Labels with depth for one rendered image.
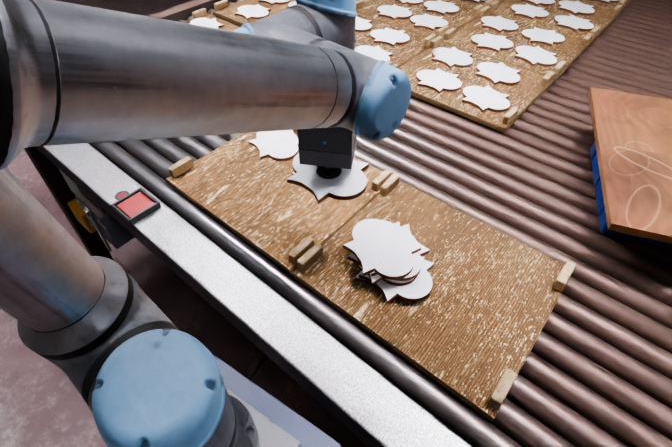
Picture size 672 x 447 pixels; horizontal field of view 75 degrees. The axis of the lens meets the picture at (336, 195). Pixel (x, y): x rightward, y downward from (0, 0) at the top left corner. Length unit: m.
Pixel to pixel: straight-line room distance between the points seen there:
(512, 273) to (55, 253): 0.74
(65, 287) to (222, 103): 0.27
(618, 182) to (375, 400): 0.63
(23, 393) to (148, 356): 1.59
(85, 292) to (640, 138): 1.08
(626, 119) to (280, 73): 1.00
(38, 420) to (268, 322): 1.30
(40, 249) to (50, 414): 1.55
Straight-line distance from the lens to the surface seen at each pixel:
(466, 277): 0.87
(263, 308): 0.83
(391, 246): 0.82
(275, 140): 1.13
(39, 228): 0.46
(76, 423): 1.93
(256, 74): 0.32
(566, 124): 1.40
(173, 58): 0.28
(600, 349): 0.90
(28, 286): 0.47
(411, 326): 0.79
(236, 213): 0.97
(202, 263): 0.92
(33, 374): 2.10
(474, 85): 1.43
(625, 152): 1.11
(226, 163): 1.10
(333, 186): 0.71
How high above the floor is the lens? 1.62
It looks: 44 degrees down
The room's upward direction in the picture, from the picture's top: straight up
